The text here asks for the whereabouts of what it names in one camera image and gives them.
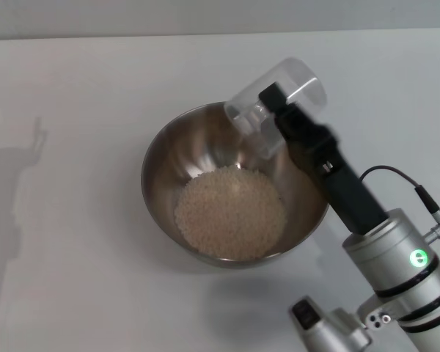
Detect white rice grains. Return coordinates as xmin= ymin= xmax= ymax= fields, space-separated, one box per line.
xmin=173 ymin=164 xmax=289 ymax=262

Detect clear plastic measuring cup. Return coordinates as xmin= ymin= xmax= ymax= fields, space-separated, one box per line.
xmin=223 ymin=56 xmax=329 ymax=161

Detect stainless steel mixing bowl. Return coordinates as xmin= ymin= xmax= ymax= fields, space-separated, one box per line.
xmin=140 ymin=101 xmax=333 ymax=269

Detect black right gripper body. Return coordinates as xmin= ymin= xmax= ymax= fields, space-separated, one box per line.
xmin=272 ymin=103 xmax=390 ymax=235

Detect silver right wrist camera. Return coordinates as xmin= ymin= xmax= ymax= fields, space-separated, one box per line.
xmin=288 ymin=297 xmax=372 ymax=352

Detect dark right arm cable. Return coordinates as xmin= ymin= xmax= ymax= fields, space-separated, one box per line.
xmin=358 ymin=166 xmax=440 ymax=243

